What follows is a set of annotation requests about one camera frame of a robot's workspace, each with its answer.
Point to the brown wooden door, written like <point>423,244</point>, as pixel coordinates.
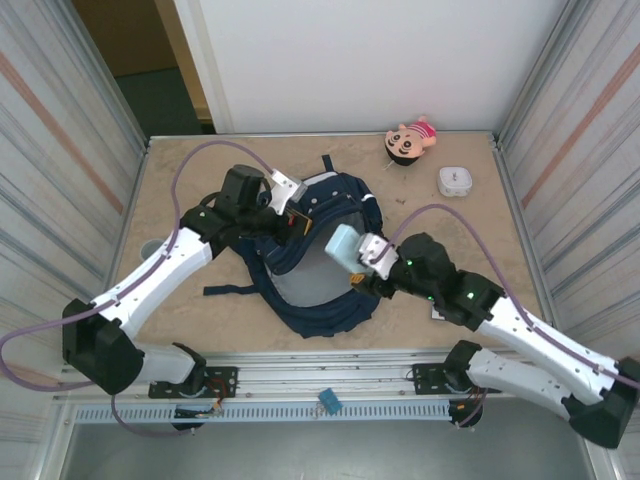
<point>130,35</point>

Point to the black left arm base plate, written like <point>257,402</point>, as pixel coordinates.
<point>222,382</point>

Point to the striped enclosure side panel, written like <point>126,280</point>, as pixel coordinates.
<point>590,125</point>
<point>50,150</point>

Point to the cartoon boy plush doll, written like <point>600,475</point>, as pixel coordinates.
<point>402,145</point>

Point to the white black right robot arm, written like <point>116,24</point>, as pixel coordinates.
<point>525,325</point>

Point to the light blue pencil case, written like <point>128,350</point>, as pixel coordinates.
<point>342,247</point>

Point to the white card pack red logo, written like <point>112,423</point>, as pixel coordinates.
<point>436,314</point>

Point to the blue clip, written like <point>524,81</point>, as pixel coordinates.
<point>331,400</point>

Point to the navy blue backpack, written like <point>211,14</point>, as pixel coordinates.
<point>330,320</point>

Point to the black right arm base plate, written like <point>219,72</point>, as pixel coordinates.
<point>425,380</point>

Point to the aluminium rail frame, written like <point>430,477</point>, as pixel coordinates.
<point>325,370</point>

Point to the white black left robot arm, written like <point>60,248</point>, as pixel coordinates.
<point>160,270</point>

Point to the white square lidded container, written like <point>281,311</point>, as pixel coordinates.
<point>455,180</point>

